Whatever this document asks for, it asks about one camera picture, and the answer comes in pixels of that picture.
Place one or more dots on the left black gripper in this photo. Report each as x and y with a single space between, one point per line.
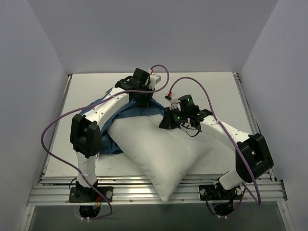
141 98

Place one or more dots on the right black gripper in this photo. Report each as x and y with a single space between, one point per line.
167 121

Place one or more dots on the blue patterned pillowcase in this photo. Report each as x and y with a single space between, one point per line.
131 109

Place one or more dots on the white pillow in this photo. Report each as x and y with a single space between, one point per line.
165 156

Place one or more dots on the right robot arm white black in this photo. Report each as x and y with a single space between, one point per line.
252 155

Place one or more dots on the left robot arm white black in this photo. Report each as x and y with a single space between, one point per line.
86 127

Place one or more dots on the aluminium left side rail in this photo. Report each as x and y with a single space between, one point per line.
55 128

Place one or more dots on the aluminium rail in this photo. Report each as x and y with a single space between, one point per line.
249 113
55 128

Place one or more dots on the aluminium right side rail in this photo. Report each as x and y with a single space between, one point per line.
249 113

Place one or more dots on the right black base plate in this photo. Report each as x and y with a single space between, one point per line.
215 192

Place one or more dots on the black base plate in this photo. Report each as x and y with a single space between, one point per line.
215 192
88 195

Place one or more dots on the aluminium front rail frame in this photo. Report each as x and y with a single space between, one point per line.
140 190

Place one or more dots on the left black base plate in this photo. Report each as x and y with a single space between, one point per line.
88 195

